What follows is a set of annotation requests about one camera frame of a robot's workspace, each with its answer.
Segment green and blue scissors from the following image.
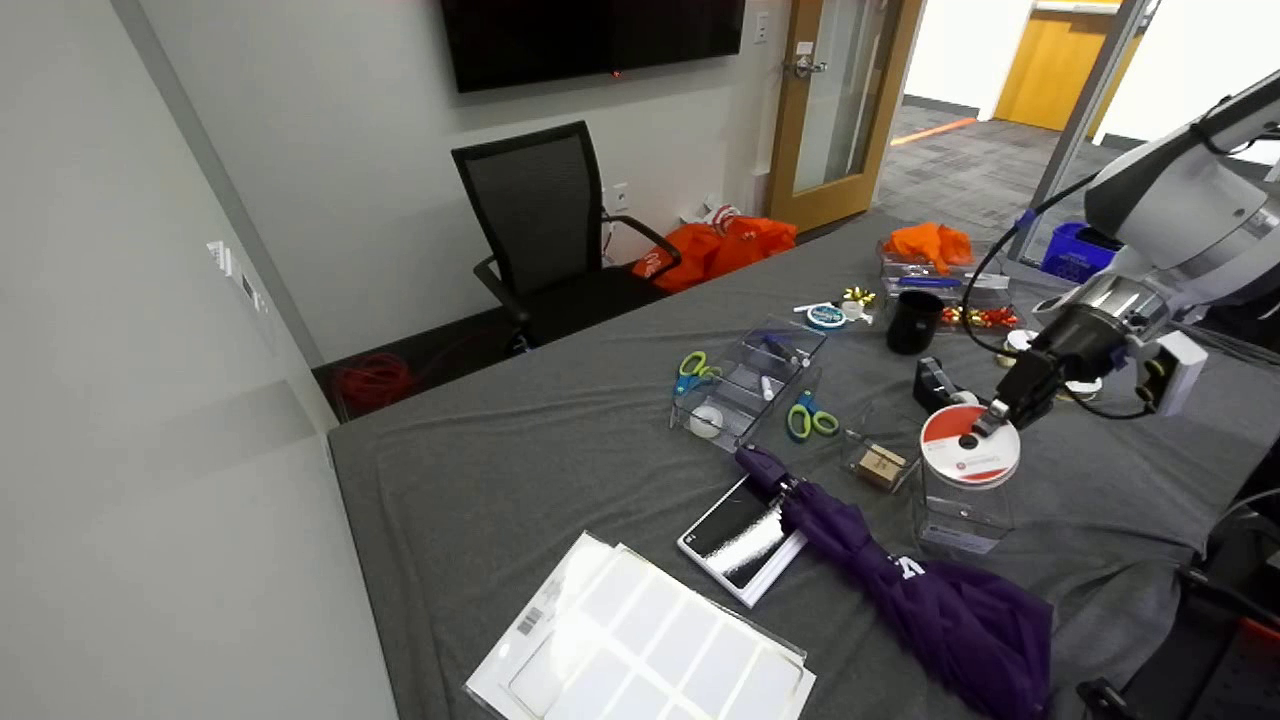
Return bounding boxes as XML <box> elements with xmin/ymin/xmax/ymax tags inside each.
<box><xmin>666</xmin><ymin>342</ymin><xmax>722</xmax><ymax>403</ymax></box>

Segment orange bag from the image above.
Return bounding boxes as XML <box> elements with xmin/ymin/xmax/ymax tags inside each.
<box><xmin>631</xmin><ymin>213</ymin><xmax>805</xmax><ymax>301</ymax></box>

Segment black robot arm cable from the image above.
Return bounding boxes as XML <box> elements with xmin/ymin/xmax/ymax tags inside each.
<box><xmin>960</xmin><ymin>170</ymin><xmax>1164</xmax><ymax>425</ymax></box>

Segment small clear plastic container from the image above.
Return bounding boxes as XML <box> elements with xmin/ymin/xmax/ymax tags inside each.
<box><xmin>916</xmin><ymin>490</ymin><xmax>1006</xmax><ymax>558</ymax></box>

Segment white wall thermostat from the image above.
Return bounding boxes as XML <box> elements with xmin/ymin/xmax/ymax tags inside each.
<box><xmin>203</xmin><ymin>236</ymin><xmax>266</xmax><ymax>317</ymax></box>

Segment blue bin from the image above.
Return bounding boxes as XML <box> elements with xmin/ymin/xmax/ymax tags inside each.
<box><xmin>1038</xmin><ymin>218</ymin><xmax>1125</xmax><ymax>289</ymax></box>

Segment green handled scissors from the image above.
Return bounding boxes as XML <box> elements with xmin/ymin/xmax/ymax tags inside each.
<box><xmin>781</xmin><ymin>388</ymin><xmax>847</xmax><ymax>449</ymax></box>

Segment red and white ribbon spool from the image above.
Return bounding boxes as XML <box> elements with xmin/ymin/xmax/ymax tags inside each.
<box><xmin>916</xmin><ymin>399</ymin><xmax>1028</xmax><ymax>495</ymax></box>

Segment small brown box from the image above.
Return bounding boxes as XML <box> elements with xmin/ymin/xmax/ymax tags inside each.
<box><xmin>842</xmin><ymin>436</ymin><xmax>916</xmax><ymax>495</ymax></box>

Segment grey tablecloth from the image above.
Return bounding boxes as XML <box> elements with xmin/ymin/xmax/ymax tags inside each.
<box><xmin>325</xmin><ymin>205</ymin><xmax>1280</xmax><ymax>720</ymax></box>

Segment clear organizer tray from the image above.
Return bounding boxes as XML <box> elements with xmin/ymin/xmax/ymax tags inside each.
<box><xmin>666</xmin><ymin>322</ymin><xmax>828</xmax><ymax>461</ymax></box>

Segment black and white flat box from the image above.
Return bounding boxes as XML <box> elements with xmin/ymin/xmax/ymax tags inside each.
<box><xmin>670</xmin><ymin>472</ymin><xmax>816</xmax><ymax>610</ymax></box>

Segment white label sheets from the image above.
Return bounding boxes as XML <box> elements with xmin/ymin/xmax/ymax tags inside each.
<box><xmin>463</xmin><ymin>527</ymin><xmax>821</xmax><ymax>720</ymax></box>

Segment black wall television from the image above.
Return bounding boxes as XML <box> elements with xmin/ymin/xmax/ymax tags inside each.
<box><xmin>434</xmin><ymin>0</ymin><xmax>749</xmax><ymax>95</ymax></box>

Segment white round tape roll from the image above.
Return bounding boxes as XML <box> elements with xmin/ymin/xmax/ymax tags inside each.
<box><xmin>685</xmin><ymin>399</ymin><xmax>733</xmax><ymax>442</ymax></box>

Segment wooden door with glass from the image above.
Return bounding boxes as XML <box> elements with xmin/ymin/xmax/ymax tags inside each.
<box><xmin>764</xmin><ymin>0</ymin><xmax>929</xmax><ymax>240</ymax></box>

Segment black mesh office chair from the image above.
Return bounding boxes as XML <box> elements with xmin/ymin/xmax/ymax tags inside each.
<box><xmin>447</xmin><ymin>116</ymin><xmax>685</xmax><ymax>351</ymax></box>

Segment black mug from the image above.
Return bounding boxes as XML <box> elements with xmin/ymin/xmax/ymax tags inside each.
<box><xmin>883</xmin><ymin>289</ymin><xmax>948</xmax><ymax>360</ymax></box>

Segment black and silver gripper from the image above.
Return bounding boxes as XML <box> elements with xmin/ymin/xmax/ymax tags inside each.
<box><xmin>960</xmin><ymin>273</ymin><xmax>1177</xmax><ymax>451</ymax></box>

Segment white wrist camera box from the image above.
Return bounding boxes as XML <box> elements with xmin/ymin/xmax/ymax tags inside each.
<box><xmin>1137</xmin><ymin>329</ymin><xmax>1210</xmax><ymax>420</ymax></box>

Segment orange tissue paper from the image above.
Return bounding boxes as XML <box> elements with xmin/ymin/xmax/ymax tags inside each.
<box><xmin>880</xmin><ymin>218</ymin><xmax>981</xmax><ymax>278</ymax></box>

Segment red cable coil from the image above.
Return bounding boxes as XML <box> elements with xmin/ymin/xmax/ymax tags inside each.
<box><xmin>326</xmin><ymin>348</ymin><xmax>424</xmax><ymax>420</ymax></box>

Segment black tape dispenser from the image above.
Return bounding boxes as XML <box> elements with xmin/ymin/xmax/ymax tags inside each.
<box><xmin>907</xmin><ymin>351</ymin><xmax>1006</xmax><ymax>414</ymax></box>

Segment gold gift bow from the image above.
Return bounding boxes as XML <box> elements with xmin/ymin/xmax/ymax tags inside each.
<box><xmin>835</xmin><ymin>278</ymin><xmax>883</xmax><ymax>329</ymax></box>

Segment large clear plastic container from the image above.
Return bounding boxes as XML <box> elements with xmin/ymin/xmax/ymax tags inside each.
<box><xmin>880</xmin><ymin>257</ymin><xmax>995</xmax><ymax>303</ymax></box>

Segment yellow wooden door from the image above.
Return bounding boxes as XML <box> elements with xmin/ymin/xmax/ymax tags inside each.
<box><xmin>986</xmin><ymin>3</ymin><xmax>1110</xmax><ymax>137</ymax></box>

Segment purple folded umbrella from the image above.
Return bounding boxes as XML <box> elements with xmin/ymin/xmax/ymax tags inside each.
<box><xmin>733</xmin><ymin>442</ymin><xmax>1060</xmax><ymax>720</ymax></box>

